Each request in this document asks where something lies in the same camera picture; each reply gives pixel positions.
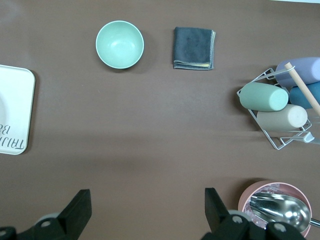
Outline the metal scoop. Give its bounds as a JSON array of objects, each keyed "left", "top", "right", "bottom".
[{"left": 249, "top": 192, "right": 320, "bottom": 232}]

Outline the folded grey cloth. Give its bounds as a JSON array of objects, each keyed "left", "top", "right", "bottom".
[{"left": 172, "top": 26, "right": 216, "bottom": 71}]

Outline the mint green cup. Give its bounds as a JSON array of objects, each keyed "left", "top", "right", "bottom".
[{"left": 239, "top": 82, "right": 289, "bottom": 113}]

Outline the white wire cup rack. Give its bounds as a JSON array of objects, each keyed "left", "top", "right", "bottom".
[{"left": 236, "top": 66, "right": 320, "bottom": 151}]

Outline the cream bear print tray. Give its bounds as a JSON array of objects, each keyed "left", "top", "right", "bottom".
[{"left": 0, "top": 64, "right": 37, "bottom": 156}]

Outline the pink bowl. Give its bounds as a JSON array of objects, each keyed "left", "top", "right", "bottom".
[{"left": 237, "top": 180, "right": 312, "bottom": 240}]

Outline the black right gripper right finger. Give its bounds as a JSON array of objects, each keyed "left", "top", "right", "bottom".
[{"left": 202, "top": 187, "right": 305, "bottom": 240}]

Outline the mint green bowl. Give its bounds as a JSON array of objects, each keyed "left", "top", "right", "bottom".
[{"left": 95, "top": 20, "right": 145, "bottom": 70}]

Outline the blue cup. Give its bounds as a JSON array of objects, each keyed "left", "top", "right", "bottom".
[{"left": 288, "top": 81, "right": 320, "bottom": 110}]

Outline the purple cup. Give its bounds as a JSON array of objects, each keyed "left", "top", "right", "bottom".
[{"left": 275, "top": 56, "right": 320, "bottom": 87}]

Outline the brown table cover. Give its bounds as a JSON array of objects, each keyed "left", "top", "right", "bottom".
[{"left": 0, "top": 0, "right": 320, "bottom": 240}]

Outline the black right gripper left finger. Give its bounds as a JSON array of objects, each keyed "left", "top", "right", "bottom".
[{"left": 0, "top": 189, "right": 93, "bottom": 240}]

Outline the beige cup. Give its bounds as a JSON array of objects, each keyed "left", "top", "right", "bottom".
[{"left": 256, "top": 104, "right": 309, "bottom": 133}]

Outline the wooden rack handle stick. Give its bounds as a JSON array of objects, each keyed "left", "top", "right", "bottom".
[{"left": 284, "top": 62, "right": 320, "bottom": 115}]

